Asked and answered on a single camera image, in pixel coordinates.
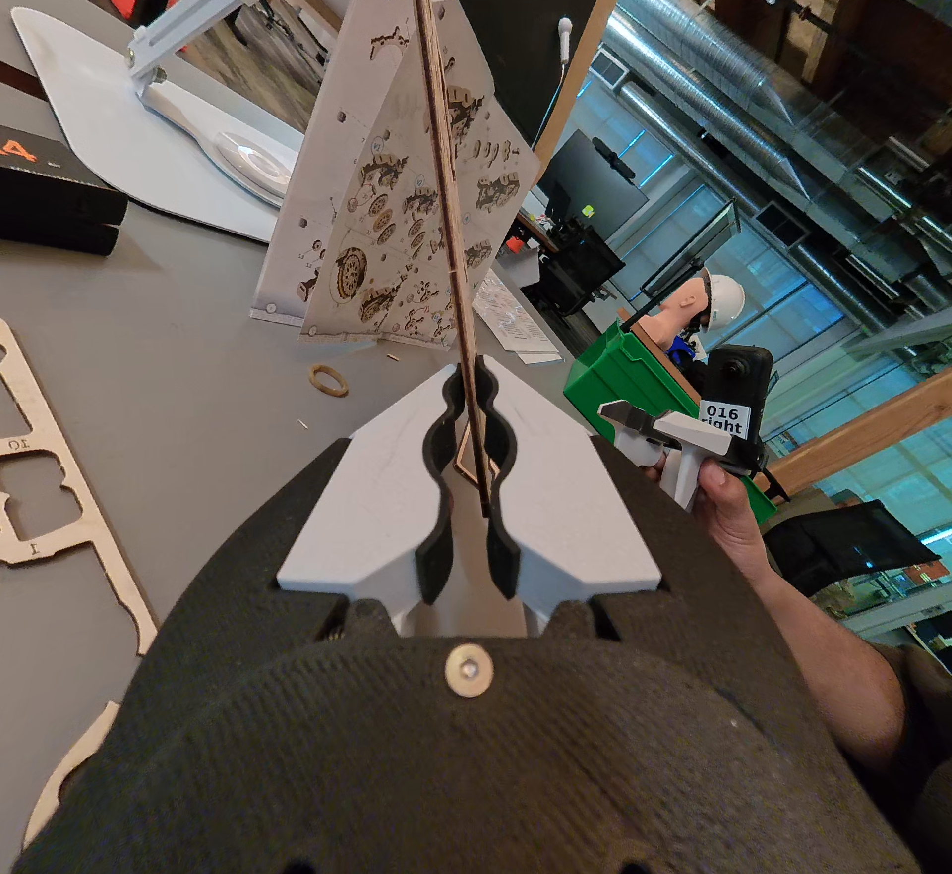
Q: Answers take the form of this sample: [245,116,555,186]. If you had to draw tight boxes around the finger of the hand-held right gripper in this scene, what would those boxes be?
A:
[598,402,670,469]
[651,411,733,457]

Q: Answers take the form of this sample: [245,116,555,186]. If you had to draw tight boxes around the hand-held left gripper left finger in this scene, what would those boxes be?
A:
[275,362,458,639]

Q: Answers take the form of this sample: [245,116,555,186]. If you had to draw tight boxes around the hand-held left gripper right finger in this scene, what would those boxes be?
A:
[476,355,664,636]

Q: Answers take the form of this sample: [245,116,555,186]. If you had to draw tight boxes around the wooden puzzle sheet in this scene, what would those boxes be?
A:
[402,0,493,518]
[452,428,501,499]

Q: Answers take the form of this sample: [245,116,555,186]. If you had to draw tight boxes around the person's right forearm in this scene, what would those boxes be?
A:
[744,554,912,774]

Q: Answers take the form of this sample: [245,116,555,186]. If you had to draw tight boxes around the grey desk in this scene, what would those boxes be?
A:
[0,0,596,853]

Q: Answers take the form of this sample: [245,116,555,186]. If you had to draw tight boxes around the person's right hand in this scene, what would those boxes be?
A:
[643,459,771,581]

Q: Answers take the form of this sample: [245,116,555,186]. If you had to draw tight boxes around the green plastic bin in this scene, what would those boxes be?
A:
[563,320,779,525]

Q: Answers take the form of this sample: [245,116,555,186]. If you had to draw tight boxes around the white hard hat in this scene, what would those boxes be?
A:
[699,272,746,332]

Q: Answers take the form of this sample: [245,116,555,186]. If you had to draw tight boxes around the mannequin head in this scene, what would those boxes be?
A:
[658,278,708,356]

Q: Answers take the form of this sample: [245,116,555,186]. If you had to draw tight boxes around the clear bag with paper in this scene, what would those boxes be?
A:
[472,270,564,367]

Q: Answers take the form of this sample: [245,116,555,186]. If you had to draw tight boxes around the laser-cut plywood parts sheets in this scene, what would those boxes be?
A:
[251,0,541,352]

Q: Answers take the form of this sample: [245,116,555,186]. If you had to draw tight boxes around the white monitor stand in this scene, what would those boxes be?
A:
[11,0,307,244]

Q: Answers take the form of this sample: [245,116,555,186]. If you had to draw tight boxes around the black box orange print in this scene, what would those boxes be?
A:
[0,123,129,258]

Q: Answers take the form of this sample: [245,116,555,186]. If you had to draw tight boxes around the dark wall screen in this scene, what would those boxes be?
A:
[537,129,650,243]

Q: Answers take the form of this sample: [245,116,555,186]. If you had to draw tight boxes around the emptied wooden puzzle frame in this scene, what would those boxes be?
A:
[0,318,159,657]

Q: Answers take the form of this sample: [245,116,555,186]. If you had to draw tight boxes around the silver air duct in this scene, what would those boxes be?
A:
[602,0,952,280]

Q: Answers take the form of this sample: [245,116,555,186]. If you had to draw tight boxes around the curved wooden frame piece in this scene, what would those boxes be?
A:
[22,699,121,850]

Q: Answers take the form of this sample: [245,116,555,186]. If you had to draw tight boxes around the white cable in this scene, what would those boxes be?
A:
[535,17,574,146]

